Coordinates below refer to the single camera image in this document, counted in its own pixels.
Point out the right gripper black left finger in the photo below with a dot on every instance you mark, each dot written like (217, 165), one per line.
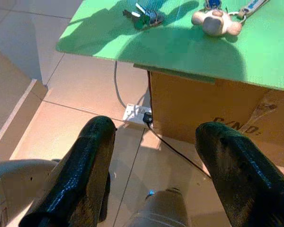
(85, 165)

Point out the small green foam board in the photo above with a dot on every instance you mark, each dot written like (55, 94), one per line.
(180, 47)

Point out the beige wooden panel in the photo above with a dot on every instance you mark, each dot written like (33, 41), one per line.
(9, 94)

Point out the brown cardboard box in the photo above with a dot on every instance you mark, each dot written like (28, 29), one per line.
(191, 106)

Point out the robot grey hip shell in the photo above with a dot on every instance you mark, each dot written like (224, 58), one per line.
(14, 184)

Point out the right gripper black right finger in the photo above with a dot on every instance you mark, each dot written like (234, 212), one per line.
(239, 177)

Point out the black plug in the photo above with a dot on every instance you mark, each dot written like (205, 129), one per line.
(148, 117)

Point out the blue keys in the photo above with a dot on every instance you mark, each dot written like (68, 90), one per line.
(213, 3)

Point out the robot grey right leg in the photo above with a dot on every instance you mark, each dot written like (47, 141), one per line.
(161, 210)

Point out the dark key bunch green tag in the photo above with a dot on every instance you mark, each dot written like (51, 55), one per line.
(146, 20)

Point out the white power strip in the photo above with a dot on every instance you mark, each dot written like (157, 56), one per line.
(135, 116)

